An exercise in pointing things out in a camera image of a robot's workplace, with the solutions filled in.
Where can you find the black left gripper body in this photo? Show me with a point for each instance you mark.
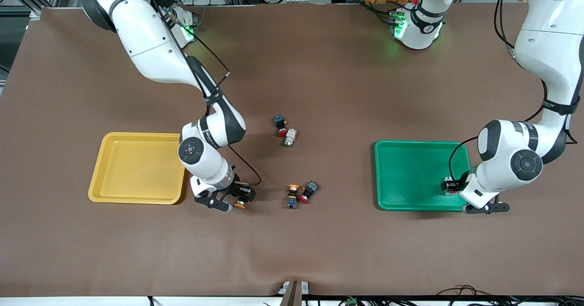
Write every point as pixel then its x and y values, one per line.
pixel 456 186

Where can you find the white button orange base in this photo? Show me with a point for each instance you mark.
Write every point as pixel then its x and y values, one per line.
pixel 451 187

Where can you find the yellow push button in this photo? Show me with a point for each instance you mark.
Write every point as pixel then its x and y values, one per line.
pixel 292 195
pixel 240 204

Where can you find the green button white body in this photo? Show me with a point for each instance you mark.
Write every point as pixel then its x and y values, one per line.
pixel 289 137

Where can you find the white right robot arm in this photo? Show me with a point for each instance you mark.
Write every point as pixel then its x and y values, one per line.
pixel 150 37

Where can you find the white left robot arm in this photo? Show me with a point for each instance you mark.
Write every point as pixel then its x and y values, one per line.
pixel 547 46

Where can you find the green plastic tray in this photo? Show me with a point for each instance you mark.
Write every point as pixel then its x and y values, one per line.
pixel 410 178

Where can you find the red push button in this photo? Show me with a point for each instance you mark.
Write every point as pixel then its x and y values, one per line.
pixel 309 191
pixel 280 125

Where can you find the brown table mat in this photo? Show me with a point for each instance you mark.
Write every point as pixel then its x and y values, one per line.
pixel 292 251

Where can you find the yellow plastic tray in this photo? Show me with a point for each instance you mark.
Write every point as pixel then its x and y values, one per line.
pixel 137 169

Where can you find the small green connector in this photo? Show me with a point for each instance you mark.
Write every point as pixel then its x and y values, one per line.
pixel 351 302

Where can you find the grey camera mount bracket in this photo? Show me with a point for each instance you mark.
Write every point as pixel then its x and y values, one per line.
pixel 294 292

